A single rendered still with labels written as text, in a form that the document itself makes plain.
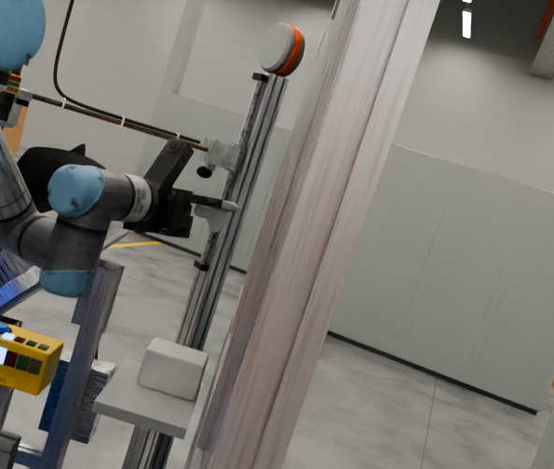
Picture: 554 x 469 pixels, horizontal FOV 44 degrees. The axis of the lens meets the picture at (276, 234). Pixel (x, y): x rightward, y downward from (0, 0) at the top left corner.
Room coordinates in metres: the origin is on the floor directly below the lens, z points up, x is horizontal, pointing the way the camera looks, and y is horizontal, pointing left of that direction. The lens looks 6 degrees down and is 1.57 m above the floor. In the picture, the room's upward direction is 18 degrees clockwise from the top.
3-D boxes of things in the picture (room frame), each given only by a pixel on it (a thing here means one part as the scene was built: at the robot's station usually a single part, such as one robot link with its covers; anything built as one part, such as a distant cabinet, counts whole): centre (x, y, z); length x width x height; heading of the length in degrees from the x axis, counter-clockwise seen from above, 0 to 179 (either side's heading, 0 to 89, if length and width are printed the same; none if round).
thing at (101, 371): (1.91, 0.41, 0.73); 0.15 x 0.09 x 0.22; 92
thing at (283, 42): (2.10, 0.16, 1.88); 0.17 x 0.15 x 0.16; 2
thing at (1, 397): (1.32, 0.43, 0.92); 0.03 x 0.03 x 0.12; 2
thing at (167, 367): (1.88, 0.16, 0.92); 0.17 x 0.16 x 0.11; 92
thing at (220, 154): (2.05, 0.23, 1.53); 0.10 x 0.07 x 0.08; 127
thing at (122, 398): (1.80, 0.19, 0.85); 0.36 x 0.24 x 0.03; 2
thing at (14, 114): (1.68, 0.73, 1.48); 0.09 x 0.07 x 0.10; 127
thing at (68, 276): (1.00, 0.29, 1.34); 0.11 x 0.08 x 0.11; 62
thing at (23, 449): (1.81, 0.52, 0.56); 0.19 x 0.04 x 0.04; 92
